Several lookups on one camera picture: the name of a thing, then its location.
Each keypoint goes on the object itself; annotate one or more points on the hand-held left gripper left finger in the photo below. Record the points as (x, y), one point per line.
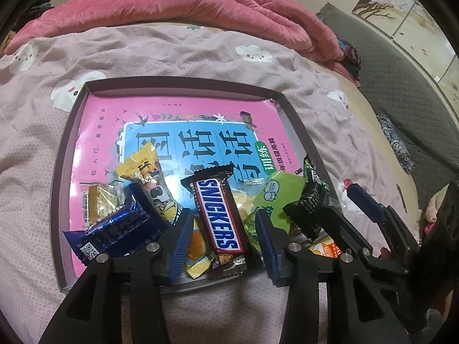
(181, 247)

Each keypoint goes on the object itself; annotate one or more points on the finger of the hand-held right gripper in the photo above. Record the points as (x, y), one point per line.
(344, 233)
(364, 199)

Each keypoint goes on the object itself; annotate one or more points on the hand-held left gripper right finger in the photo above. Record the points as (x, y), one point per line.
(269, 251)

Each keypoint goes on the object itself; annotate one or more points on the orange snack packet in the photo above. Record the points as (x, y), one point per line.
(324, 249)

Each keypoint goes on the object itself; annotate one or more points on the brown chocolate bar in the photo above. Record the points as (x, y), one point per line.
(218, 218)

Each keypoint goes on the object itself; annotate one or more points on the black and green snack packet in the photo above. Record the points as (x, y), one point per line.
(312, 193)

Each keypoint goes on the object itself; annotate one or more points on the clear packet of yellow snack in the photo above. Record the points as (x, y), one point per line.
(242, 204)

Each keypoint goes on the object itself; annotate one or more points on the light green snack packet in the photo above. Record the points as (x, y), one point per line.
(274, 193)

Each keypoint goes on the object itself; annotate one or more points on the blue snack packet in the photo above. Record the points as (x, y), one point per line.
(114, 229)

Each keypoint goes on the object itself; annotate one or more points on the long yellow snack packet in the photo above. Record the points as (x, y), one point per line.
(154, 175)

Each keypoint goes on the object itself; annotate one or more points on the small yellow clear-wrapped snack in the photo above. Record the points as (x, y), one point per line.
(102, 200)

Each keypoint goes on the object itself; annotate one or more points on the dark shallow cardboard box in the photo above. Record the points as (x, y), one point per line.
(62, 186)

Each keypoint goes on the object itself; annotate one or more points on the person's right hand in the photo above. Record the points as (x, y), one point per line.
(434, 208)

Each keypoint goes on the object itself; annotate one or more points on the dark patterned cloth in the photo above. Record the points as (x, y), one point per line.
(394, 139)

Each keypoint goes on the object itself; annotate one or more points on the beige bed sheet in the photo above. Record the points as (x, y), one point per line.
(373, 96)

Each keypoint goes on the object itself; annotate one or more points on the grey padded headboard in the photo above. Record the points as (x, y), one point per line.
(412, 89)

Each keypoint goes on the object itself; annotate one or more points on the colourful striped clothes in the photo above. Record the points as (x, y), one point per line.
(349, 61)

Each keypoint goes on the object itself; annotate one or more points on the pink book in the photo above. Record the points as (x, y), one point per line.
(107, 122)

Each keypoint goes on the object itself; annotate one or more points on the pink quilt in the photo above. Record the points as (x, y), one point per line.
(179, 7)

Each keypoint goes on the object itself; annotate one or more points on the pile of black clothes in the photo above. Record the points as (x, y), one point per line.
(41, 3)

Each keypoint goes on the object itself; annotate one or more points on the tree wall painting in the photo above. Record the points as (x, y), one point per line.
(412, 14)

